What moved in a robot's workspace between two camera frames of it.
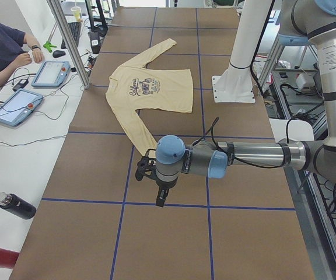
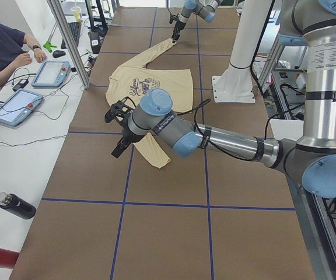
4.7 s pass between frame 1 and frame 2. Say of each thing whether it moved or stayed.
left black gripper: moved
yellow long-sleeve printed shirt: stayed
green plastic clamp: stayed
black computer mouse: stayed
